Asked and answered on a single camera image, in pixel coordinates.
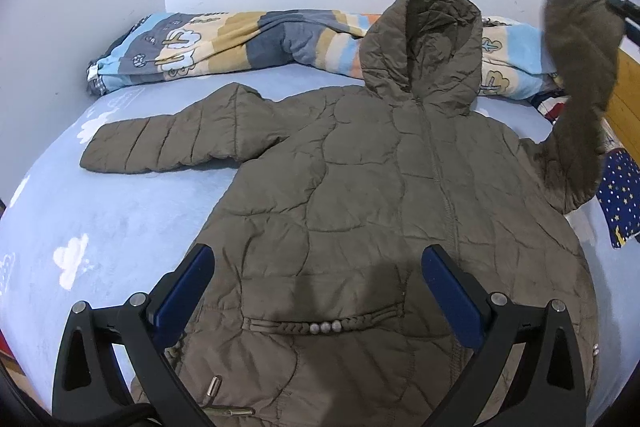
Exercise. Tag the blue star patterned pillow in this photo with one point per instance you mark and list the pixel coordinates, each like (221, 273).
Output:
(618, 191)

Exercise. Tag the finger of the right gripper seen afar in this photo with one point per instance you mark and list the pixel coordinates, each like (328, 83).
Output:
(630, 13)

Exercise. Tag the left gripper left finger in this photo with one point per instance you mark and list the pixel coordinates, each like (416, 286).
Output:
(112, 369)

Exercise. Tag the colourful patchwork cartoon quilt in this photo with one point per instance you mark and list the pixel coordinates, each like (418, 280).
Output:
(169, 46)

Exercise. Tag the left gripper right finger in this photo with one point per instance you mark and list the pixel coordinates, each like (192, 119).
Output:
(548, 387)

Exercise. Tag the wooden headboard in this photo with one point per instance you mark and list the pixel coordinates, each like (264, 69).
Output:
(623, 112)

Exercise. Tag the olive green quilted hooded coat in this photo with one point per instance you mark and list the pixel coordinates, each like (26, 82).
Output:
(317, 314)

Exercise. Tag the light blue cloud bedsheet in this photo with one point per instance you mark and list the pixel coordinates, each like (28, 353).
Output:
(70, 235)

